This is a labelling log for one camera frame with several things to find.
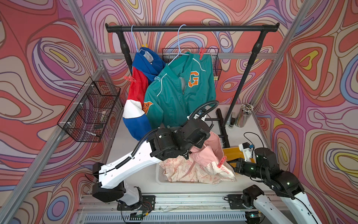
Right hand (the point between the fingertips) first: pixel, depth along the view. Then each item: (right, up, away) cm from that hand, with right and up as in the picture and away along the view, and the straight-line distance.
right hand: (227, 167), depth 68 cm
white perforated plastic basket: (-34, -10, +10) cm, 37 cm away
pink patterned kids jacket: (-14, +4, -8) cm, 17 cm away
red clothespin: (-7, +7, -12) cm, 16 cm away
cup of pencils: (+21, +27, +28) cm, 44 cm away
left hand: (-14, +19, -9) cm, 25 cm away
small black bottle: (+17, +24, +37) cm, 48 cm away
